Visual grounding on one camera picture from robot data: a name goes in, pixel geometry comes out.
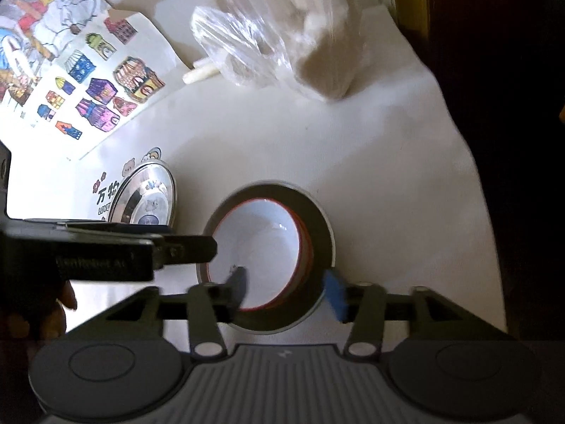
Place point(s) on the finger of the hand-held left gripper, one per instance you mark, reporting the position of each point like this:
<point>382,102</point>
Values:
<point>132,229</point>
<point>190,251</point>

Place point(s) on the clear plastic bag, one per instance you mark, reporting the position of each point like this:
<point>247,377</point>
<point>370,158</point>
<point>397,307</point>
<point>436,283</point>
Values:
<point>273,31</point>

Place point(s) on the person's left hand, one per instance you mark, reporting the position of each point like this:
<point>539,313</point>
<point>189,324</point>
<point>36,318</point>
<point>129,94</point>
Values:
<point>67,296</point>

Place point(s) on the colourful figure poster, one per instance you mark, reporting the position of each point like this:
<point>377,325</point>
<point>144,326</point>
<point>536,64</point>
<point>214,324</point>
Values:
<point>39,22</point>

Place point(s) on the coloured houses drawing sheet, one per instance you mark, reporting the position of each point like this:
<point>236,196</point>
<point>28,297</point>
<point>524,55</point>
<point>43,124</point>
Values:
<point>145,53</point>

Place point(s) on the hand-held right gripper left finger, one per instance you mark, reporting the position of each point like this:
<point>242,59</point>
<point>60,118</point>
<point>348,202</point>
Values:
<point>238,289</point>

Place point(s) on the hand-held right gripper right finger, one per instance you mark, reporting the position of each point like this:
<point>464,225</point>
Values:
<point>335,293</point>

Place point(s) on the red-rimmed white bowl with mark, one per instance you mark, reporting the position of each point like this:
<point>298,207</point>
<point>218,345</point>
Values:
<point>265,247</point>

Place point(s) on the plain steel plate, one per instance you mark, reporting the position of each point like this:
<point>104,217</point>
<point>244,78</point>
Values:
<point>318,225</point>

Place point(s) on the wooden frame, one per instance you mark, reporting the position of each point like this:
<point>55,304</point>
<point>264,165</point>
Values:
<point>410,0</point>

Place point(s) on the steel plate with blue label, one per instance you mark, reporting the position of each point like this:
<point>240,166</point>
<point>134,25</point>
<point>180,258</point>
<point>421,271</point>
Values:
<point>150,194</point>

